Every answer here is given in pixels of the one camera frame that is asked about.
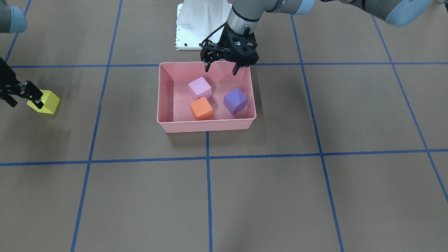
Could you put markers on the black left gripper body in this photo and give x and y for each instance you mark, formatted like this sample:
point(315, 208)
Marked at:
point(226, 42)

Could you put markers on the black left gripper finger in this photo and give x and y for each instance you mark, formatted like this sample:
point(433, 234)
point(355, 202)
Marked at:
point(207, 66)
point(235, 69)

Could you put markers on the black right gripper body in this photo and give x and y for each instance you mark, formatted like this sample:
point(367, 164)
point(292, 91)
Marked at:
point(7, 81)

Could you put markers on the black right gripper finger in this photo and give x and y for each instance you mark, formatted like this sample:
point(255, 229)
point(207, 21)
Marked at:
point(32, 93)
point(10, 100)

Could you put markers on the pink foam block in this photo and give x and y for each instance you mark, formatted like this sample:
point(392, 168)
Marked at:
point(200, 88)

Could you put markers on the yellow foam block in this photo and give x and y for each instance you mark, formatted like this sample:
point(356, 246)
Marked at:
point(50, 103)

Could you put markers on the purple foam block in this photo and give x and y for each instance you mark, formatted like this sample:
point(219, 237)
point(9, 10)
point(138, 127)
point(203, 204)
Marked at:
point(235, 101)

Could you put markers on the orange foam block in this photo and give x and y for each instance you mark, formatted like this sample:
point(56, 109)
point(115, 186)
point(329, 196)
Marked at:
point(201, 110)

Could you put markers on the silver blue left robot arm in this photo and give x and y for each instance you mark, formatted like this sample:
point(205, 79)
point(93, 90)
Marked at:
point(397, 13)

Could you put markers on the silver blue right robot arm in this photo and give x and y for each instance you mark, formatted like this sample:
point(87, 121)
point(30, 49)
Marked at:
point(13, 20)

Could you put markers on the pink plastic bin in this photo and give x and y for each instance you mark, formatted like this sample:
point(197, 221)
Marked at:
point(192, 100)

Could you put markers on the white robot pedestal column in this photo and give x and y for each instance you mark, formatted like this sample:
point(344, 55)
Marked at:
point(196, 19)

